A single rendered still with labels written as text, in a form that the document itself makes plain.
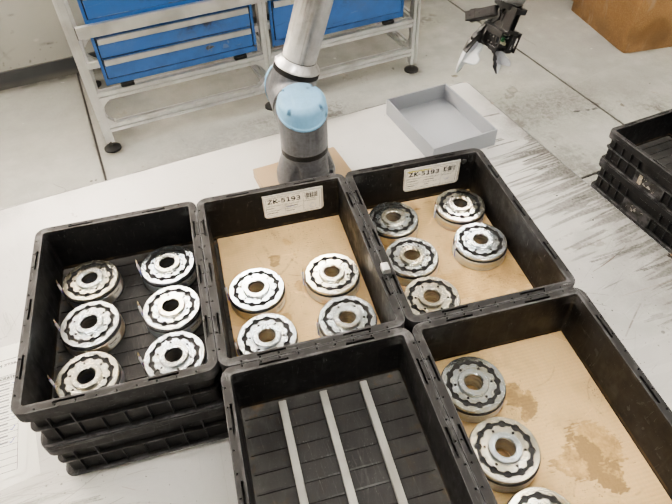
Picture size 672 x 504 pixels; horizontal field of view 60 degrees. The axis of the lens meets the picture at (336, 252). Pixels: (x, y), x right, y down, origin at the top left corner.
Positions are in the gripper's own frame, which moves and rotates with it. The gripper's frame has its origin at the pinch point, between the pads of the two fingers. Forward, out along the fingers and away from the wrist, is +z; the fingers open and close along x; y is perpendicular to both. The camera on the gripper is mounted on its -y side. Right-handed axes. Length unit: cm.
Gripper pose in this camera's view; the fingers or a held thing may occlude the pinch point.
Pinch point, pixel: (474, 72)
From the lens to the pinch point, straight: 170.8
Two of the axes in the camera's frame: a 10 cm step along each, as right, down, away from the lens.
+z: -2.3, 7.6, 6.0
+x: 8.5, -1.4, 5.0
